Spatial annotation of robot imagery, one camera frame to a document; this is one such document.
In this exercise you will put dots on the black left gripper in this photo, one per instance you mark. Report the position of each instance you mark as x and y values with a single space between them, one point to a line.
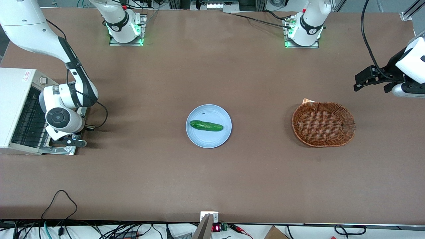
391 70

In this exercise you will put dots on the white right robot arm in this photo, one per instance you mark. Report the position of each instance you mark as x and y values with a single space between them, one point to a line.
20 26

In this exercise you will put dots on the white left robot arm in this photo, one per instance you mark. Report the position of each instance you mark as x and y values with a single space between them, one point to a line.
312 20

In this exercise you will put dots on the silver oven knob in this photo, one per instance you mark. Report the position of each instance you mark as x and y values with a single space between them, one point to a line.
43 80

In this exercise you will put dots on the red white oven label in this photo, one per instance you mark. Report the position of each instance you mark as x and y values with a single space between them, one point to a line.
27 77

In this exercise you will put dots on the white toaster oven body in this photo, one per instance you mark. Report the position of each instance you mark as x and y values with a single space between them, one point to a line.
13 86

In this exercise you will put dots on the brown wicker basket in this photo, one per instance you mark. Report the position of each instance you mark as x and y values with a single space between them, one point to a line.
323 124

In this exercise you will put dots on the small paper tag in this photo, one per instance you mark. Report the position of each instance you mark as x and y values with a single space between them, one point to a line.
307 100

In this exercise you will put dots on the green cucumber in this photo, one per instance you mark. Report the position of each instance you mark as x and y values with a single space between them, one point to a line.
206 125

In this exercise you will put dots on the light blue plate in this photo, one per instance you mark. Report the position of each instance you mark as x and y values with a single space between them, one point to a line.
209 137

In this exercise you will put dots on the grey white power unit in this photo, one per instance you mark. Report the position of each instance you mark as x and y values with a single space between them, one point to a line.
215 6

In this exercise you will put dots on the brown cardboard box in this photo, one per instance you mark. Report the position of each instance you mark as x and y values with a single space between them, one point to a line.
275 234

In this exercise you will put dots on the red clip leads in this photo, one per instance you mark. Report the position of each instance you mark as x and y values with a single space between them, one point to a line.
240 229

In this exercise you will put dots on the red digit display module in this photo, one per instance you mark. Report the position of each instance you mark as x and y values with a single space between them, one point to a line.
217 228

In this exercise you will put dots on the black power plug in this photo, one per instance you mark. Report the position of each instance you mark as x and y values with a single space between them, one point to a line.
169 232

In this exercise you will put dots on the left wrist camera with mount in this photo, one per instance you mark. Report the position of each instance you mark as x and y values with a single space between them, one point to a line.
406 90

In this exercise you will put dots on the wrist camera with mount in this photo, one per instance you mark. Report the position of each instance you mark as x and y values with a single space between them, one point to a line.
406 90
78 142

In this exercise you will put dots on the aluminium frame profile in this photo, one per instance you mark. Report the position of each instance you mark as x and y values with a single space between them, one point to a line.
410 13

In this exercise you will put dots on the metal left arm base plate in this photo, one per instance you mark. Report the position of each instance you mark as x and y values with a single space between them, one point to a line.
285 36

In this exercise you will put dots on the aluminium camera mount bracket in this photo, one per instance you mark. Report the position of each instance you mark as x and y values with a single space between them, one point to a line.
207 225

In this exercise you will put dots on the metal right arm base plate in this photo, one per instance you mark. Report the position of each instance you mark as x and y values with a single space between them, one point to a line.
143 23

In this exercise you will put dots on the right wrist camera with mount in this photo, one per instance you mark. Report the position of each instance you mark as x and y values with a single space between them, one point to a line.
78 142

